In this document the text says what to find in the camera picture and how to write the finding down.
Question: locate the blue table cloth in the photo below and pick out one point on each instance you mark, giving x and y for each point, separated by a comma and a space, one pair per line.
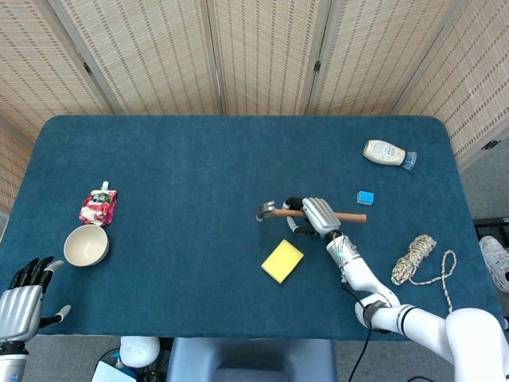
199, 179

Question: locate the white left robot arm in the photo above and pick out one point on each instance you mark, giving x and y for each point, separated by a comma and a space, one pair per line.
12, 364

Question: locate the yellow sponge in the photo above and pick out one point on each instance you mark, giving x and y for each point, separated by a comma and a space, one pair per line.
282, 261

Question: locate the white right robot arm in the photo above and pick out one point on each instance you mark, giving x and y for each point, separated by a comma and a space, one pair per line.
362, 274

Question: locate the cream squeeze bottle blue cap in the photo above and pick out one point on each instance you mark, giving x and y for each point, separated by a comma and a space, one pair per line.
383, 151

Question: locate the blue white eraser block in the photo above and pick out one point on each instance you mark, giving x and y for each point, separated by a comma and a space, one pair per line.
365, 197

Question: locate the woven folding screen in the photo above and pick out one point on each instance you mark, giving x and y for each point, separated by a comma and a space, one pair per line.
262, 51

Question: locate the white rounded cover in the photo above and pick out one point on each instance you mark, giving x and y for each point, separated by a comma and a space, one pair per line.
137, 350

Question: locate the white flat box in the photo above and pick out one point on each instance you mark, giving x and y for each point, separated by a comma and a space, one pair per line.
109, 373

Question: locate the white sneaker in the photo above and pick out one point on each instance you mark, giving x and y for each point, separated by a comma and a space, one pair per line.
495, 258

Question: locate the beige bowl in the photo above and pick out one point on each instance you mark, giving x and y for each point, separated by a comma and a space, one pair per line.
86, 246

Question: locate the black screen hinge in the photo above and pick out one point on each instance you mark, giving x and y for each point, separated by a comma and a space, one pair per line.
86, 67
491, 145
317, 66

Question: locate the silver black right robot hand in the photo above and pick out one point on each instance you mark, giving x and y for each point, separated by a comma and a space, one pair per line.
322, 217

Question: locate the black floor frame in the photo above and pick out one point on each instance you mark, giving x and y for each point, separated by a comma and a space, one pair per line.
493, 227

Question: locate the red drink pouch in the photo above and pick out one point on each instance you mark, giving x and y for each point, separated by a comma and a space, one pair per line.
97, 207

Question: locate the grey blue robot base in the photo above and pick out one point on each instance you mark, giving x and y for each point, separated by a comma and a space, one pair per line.
250, 360

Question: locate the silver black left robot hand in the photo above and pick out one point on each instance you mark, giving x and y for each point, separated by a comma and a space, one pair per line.
20, 310

